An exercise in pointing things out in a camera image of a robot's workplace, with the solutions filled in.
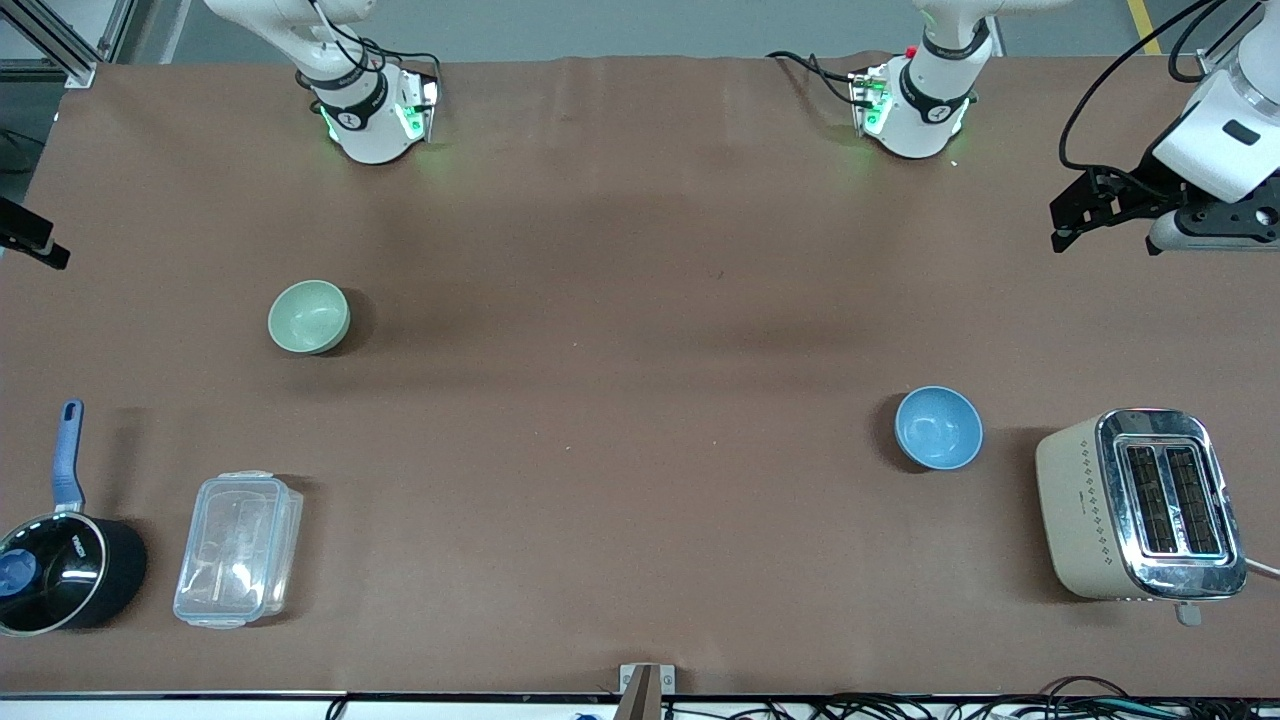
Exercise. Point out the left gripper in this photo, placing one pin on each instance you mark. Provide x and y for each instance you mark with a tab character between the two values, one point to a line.
1143	184

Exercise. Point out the green bowl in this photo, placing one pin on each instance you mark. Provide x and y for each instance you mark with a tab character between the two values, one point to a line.
308	316

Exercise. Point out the blue bowl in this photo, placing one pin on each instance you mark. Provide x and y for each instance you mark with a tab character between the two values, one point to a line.
938	428

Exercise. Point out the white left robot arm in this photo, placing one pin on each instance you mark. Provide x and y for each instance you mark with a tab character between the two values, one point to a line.
925	110

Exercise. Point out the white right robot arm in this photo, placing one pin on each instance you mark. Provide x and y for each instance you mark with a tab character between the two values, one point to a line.
365	125

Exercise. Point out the metal base connector box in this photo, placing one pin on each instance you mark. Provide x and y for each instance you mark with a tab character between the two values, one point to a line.
868	100
418	110

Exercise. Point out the beige chrome toaster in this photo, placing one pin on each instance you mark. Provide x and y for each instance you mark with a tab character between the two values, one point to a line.
1085	510

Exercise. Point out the glass pot lid blue knob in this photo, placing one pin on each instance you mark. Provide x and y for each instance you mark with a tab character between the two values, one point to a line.
45	572

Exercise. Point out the clear plastic food container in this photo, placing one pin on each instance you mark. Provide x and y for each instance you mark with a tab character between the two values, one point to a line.
238	550

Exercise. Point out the aluminium frame profile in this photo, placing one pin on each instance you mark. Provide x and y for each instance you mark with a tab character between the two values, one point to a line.
70	45

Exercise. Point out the metal bracket at table edge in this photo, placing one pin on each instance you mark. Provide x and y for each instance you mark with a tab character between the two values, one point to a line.
647	690

